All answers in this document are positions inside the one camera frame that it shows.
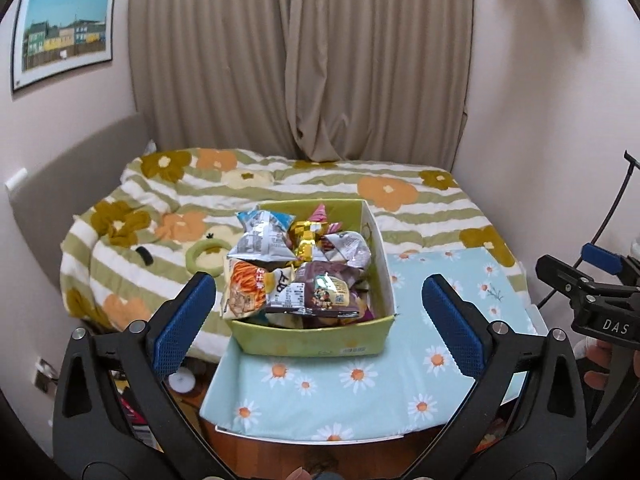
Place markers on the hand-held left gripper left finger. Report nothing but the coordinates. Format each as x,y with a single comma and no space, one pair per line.
182,330

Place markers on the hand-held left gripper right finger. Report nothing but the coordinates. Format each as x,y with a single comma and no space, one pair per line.
452,330

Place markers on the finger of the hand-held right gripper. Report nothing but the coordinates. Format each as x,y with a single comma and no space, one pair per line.
602,258
565,272

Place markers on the orange striped chips packet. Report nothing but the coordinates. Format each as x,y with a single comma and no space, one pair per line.
245,285

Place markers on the silver snack packet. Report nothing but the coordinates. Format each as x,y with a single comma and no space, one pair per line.
260,242

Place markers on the green cardboard box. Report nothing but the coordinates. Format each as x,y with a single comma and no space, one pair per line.
310,342

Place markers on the white snack packet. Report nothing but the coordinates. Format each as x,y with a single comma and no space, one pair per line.
350,247

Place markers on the dark brown snack packet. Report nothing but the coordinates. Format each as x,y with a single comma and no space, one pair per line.
325,292

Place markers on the blue snack packet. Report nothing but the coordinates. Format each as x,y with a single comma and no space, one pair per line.
282,220

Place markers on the yellow gold snack packet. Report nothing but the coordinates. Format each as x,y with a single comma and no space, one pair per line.
306,240

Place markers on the pink striped snack packet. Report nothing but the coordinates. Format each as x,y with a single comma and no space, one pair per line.
320,214

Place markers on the person's right hand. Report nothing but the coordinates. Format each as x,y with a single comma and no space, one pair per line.
600,377

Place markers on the white round container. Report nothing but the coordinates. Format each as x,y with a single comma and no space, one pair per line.
182,380

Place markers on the small black object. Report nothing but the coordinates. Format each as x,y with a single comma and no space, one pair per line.
144,256

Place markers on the black curved lamp stand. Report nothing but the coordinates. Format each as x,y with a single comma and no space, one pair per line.
631,160

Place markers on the light blue daisy tablecloth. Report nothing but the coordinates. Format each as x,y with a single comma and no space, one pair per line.
360,395

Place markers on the grey padded headboard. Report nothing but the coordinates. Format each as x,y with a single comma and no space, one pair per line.
75,170

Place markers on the floral striped blanket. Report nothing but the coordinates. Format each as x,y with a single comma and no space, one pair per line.
320,185

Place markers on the beige curtain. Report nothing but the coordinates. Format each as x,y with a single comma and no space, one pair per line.
225,60

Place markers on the white wall switch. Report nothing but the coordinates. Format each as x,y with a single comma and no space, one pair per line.
15,178

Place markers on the framed wall poster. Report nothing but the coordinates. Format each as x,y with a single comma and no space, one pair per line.
65,35

